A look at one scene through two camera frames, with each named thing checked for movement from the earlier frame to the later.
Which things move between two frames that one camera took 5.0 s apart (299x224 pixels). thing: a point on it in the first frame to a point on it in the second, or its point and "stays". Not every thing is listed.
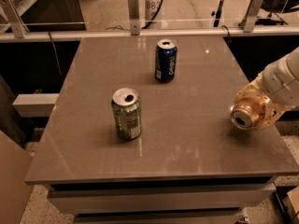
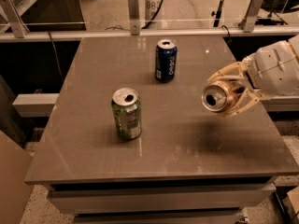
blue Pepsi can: x=165 y=61 stays
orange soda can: x=245 y=113 to x=220 y=97
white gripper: x=277 y=85 to x=271 y=69
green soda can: x=126 y=104 stays
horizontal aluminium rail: x=41 y=35 stays
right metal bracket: x=255 y=7 stays
